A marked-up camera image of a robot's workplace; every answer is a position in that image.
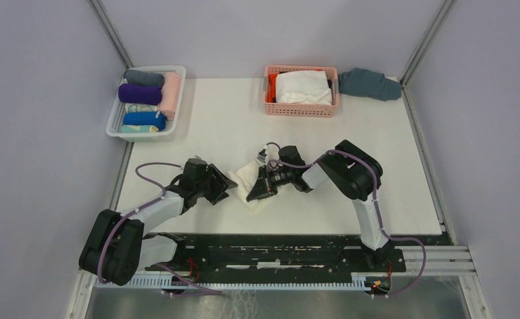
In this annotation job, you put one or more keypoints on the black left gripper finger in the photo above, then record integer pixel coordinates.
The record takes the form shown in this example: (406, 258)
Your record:
(215, 196)
(219, 182)

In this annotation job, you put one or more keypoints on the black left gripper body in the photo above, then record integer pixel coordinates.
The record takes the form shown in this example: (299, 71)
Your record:
(202, 187)

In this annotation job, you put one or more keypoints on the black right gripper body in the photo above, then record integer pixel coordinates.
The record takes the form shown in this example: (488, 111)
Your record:
(280, 176)

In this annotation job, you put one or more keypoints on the cream towel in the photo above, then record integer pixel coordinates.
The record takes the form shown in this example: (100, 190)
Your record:
(245, 178)

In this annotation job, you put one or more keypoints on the purple towel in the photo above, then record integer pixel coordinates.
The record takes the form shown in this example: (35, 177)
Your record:
(132, 93)

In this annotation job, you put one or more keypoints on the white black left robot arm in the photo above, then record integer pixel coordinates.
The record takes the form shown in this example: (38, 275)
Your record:
(114, 245)

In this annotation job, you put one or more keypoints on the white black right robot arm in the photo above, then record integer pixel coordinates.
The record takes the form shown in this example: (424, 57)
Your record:
(354, 172)

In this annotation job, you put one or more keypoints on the pink plastic basket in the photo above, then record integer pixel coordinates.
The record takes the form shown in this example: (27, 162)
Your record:
(312, 110)

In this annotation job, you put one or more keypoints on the blue rolled towel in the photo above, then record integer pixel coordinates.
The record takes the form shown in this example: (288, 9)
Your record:
(155, 119)

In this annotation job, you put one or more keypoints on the orange cloth in basket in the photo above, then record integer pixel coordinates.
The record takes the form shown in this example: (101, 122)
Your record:
(271, 89)

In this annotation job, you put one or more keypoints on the white folded cloth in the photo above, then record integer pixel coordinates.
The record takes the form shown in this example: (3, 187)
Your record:
(303, 87)

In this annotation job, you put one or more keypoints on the light teal rolled towel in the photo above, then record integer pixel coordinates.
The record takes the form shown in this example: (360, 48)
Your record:
(131, 129)

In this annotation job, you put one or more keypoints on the pink rolled towel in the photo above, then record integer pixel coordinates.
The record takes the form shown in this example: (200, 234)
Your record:
(170, 95)

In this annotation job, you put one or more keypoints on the beige print rolled towel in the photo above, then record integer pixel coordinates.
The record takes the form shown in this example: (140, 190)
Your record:
(132, 108)

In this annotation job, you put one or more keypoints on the teal crumpled towel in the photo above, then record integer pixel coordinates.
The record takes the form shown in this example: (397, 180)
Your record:
(365, 83)

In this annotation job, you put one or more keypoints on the grey rolled towel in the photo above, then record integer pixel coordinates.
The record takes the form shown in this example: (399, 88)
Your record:
(142, 78)

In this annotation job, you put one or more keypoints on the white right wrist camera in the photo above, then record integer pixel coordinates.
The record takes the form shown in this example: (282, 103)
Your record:
(262, 158)

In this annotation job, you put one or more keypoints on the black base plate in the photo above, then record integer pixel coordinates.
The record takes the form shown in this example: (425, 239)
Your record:
(295, 259)

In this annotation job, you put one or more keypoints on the aluminium corner frame right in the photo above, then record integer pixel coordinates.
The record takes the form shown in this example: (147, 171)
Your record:
(472, 291)

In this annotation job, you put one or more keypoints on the aluminium corner frame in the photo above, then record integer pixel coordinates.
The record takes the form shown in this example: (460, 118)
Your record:
(111, 33)
(472, 291)

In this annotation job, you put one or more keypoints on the aluminium corner frame left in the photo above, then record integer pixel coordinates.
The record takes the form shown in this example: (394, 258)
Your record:
(111, 33)

